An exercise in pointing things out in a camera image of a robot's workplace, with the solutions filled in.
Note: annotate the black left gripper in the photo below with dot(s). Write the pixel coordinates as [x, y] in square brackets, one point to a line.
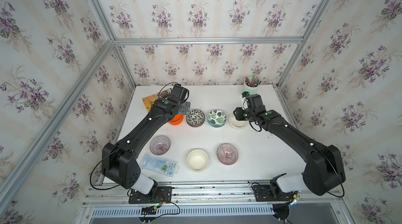
[186, 108]

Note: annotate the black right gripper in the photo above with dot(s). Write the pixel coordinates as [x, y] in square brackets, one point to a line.
[237, 113]

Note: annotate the orange bowl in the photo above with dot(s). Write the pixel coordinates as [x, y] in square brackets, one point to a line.
[176, 120]

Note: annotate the small cream bowl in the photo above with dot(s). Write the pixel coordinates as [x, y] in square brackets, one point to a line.
[235, 123]

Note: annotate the dark patterned bowl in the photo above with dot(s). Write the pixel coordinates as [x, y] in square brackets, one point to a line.
[195, 118]

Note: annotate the green leaf bowl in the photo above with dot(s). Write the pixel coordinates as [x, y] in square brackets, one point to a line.
[216, 118]

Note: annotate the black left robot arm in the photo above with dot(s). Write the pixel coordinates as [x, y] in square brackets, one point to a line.
[119, 160]

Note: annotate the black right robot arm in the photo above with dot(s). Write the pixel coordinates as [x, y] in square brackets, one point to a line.
[324, 168]

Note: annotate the orange illustrated booklet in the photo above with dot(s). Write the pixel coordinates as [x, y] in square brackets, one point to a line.
[149, 100]

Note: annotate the pale green pen cup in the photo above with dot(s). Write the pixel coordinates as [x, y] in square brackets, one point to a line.
[251, 84]

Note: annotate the purple glass bowl left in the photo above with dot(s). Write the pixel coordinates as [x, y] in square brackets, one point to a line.
[160, 145]

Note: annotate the purple glass bowl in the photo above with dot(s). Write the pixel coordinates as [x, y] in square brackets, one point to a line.
[227, 154]
[160, 145]

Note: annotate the purple glass bowl right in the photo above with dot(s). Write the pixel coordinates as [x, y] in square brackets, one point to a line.
[227, 154]

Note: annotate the large cream bowl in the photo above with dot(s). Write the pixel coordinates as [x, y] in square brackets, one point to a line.
[197, 160]

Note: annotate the clear plastic packet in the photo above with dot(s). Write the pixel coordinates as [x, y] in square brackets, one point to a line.
[159, 164]

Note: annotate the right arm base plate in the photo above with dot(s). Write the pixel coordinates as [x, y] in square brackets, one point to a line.
[271, 192]

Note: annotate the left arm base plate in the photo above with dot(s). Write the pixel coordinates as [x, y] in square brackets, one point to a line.
[160, 194]

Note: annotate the aluminium rail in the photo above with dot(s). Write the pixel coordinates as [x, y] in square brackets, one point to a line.
[190, 193]

